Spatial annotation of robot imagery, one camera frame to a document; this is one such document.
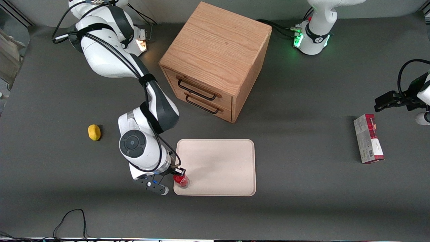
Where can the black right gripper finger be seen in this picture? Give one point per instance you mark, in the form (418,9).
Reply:
(179,172)

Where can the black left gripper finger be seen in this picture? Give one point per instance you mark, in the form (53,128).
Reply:
(386,96)
(386,106)

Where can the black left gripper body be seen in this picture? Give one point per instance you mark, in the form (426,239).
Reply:
(407,99)

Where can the red coke bottle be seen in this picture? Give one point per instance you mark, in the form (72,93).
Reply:
(181,181)

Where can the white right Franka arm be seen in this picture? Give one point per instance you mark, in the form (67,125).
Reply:
(111,57)

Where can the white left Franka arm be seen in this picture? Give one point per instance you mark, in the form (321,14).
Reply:
(317,30)

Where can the cream plastic tray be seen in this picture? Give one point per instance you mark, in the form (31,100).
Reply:
(218,164)

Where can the grey and red carton box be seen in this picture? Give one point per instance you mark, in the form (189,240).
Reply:
(368,139)

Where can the yellow lemon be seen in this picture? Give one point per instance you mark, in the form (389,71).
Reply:
(94,132)

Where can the oak wooden drawer cabinet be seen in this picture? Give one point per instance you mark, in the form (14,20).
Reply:
(218,43)

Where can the beige background furniture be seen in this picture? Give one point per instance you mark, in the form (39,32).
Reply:
(10,57)

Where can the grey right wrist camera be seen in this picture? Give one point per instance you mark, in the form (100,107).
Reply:
(151,185)

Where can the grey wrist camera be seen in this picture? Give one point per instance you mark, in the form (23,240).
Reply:
(151,185)
(424,118)

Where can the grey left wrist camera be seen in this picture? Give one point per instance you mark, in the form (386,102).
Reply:
(424,118)

